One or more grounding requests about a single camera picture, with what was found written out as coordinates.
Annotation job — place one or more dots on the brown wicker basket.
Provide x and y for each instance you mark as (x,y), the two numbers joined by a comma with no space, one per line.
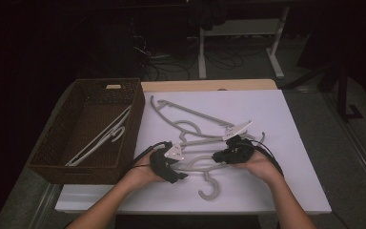
(101,171)

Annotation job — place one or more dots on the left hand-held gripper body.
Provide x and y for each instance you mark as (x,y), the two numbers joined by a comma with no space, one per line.
(158,163)

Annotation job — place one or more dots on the person's left hand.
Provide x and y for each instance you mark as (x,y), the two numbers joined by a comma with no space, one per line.
(141,175)

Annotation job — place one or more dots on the white metal desk frame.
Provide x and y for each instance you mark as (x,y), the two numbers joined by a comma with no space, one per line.
(241,28)

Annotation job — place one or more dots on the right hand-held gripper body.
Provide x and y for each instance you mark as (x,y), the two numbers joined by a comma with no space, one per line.
(239,149)

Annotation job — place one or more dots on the dark hanging cloth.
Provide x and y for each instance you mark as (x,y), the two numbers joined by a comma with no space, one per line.
(208,14)

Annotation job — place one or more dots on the dark metal stand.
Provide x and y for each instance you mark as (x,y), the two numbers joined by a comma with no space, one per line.
(343,95)

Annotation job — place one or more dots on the grey plastic clothes hanger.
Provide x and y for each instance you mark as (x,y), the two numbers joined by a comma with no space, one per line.
(216,187)
(92,151)
(190,111)
(203,141)
(120,117)

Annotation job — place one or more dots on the person's right hand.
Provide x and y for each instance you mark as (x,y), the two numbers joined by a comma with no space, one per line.
(260,165)

